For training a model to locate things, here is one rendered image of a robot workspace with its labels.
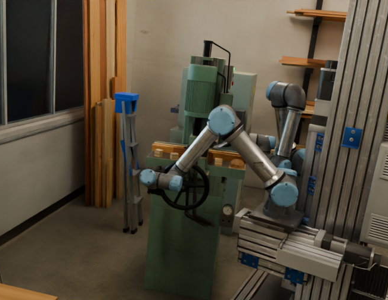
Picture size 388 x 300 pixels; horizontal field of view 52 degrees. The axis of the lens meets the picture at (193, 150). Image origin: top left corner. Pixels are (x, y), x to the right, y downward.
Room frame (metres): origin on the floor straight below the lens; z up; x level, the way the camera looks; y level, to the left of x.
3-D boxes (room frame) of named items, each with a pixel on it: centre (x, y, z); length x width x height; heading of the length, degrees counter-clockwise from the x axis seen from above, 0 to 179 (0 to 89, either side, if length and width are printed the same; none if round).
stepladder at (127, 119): (3.20, 0.53, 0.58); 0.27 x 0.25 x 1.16; 81
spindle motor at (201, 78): (2.44, 0.00, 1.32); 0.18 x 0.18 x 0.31
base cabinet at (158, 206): (2.56, -0.02, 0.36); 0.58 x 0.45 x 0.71; 173
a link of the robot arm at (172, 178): (1.79, 0.09, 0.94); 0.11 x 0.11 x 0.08; 81
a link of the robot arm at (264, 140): (2.21, -0.40, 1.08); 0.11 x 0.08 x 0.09; 84
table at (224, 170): (2.33, -0.02, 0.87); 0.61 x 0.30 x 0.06; 83
